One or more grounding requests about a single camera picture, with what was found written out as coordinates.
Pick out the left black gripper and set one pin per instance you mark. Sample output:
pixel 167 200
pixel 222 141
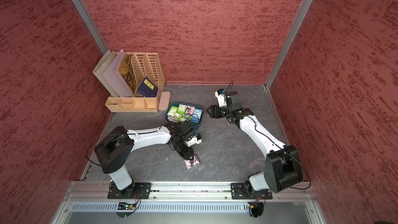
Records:
pixel 189 151

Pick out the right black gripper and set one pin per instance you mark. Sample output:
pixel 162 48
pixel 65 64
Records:
pixel 215 110

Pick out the pink tissue pack bottom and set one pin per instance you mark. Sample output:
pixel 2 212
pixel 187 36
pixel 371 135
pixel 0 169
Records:
pixel 192 163

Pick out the teal plastic storage box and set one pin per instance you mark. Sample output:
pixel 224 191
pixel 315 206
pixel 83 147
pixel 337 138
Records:
pixel 194 122

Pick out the green tissue pack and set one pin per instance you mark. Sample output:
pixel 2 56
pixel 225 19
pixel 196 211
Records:
pixel 172 111
pixel 185 118
pixel 178 116
pixel 182 109

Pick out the blue tissue pack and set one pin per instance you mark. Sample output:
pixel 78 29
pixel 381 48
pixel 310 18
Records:
pixel 197 113

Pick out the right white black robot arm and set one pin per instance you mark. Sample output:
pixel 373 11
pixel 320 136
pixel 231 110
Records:
pixel 283 168

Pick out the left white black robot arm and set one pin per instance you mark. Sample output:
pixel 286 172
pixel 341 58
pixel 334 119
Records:
pixel 112 150

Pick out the pink pencil case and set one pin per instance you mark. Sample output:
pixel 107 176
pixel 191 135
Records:
pixel 164 101

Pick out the dark blue booklet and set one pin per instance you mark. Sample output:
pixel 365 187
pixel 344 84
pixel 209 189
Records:
pixel 147 88

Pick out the gold patterned book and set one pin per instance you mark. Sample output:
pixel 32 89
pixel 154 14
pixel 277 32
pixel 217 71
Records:
pixel 127 72

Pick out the lilac folder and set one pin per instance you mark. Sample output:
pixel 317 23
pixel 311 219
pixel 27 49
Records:
pixel 114 78

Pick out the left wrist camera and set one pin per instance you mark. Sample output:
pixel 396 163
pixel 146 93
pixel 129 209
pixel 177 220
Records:
pixel 189 134

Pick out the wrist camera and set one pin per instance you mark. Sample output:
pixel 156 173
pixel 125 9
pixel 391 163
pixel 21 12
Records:
pixel 189 134
pixel 229 100

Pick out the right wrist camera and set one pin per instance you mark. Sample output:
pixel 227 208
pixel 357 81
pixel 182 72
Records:
pixel 229 100

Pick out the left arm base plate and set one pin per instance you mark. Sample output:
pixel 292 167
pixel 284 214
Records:
pixel 134 191

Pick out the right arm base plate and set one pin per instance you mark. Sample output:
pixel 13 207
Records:
pixel 242 191

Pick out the aluminium front rail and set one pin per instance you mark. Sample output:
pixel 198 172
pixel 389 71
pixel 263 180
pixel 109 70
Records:
pixel 179 191

